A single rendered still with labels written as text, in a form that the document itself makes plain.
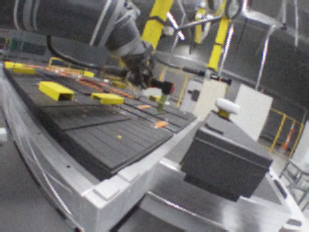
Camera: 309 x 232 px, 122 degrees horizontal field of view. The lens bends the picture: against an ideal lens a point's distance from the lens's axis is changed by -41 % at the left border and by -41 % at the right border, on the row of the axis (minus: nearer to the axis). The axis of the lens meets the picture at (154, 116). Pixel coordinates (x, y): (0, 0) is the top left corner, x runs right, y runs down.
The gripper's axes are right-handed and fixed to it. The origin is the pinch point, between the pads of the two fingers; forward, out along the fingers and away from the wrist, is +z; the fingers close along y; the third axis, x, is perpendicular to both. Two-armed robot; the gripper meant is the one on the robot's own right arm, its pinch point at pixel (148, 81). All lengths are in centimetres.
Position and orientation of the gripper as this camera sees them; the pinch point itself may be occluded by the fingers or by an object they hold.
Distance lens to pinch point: 55.2
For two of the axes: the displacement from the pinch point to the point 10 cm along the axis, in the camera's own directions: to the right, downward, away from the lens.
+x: 7.3, 3.7, -5.8
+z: 3.7, 4.9, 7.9
